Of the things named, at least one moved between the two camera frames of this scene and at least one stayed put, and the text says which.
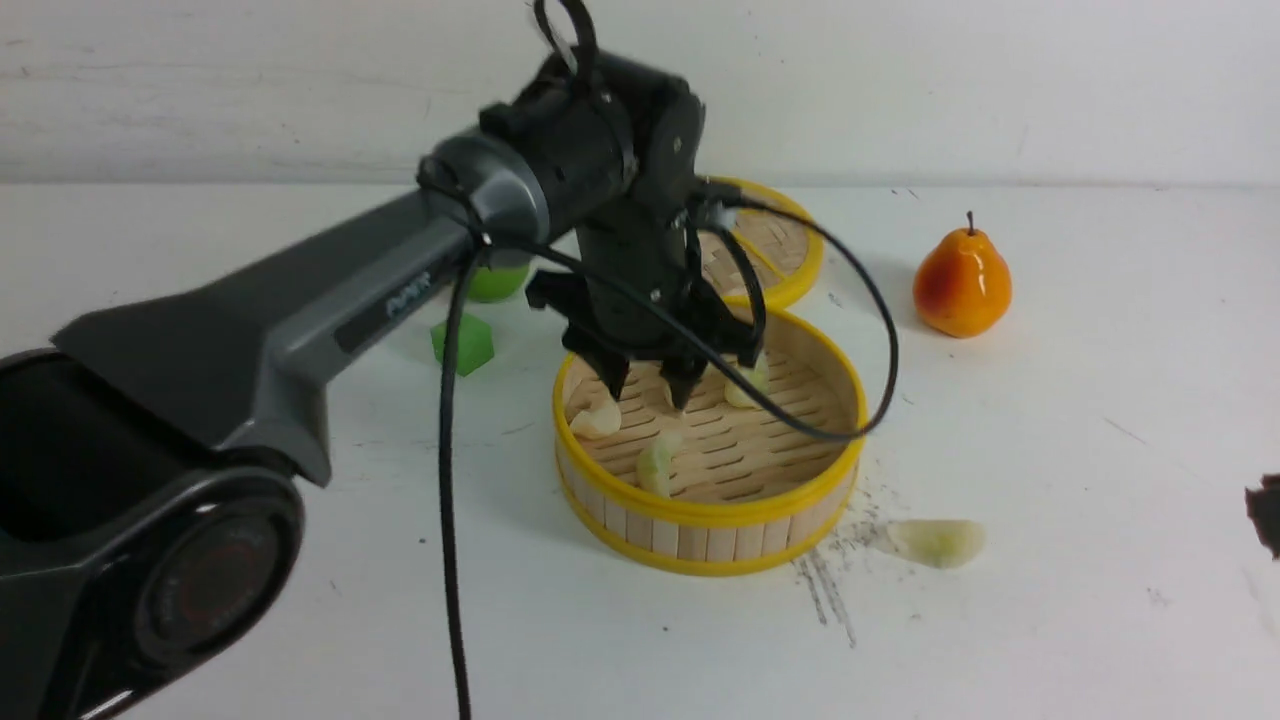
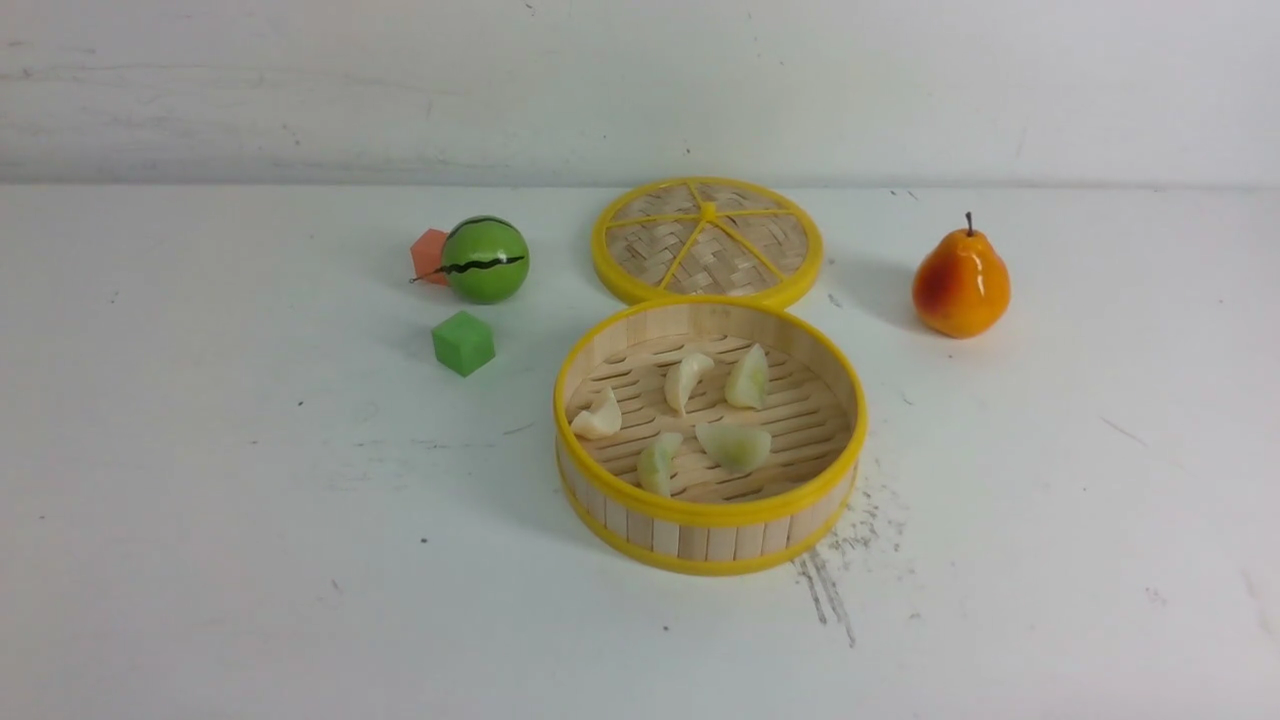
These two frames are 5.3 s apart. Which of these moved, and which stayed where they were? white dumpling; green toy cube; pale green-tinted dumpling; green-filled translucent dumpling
Moved: pale green-tinted dumpling
Stayed: green-filled translucent dumpling; white dumpling; green toy cube
